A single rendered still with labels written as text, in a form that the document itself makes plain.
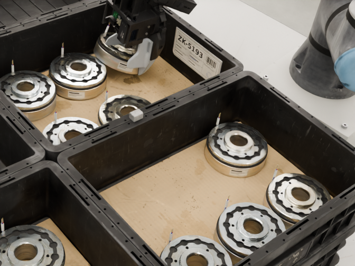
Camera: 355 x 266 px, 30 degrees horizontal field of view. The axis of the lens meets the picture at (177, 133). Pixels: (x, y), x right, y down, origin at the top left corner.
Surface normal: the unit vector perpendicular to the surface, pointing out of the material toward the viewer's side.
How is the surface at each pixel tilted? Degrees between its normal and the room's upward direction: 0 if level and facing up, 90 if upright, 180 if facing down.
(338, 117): 1
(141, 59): 91
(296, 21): 0
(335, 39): 84
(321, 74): 73
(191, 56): 90
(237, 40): 0
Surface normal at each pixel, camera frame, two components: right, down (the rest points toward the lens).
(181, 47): -0.75, 0.36
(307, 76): -0.60, 0.18
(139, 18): 0.25, -0.65
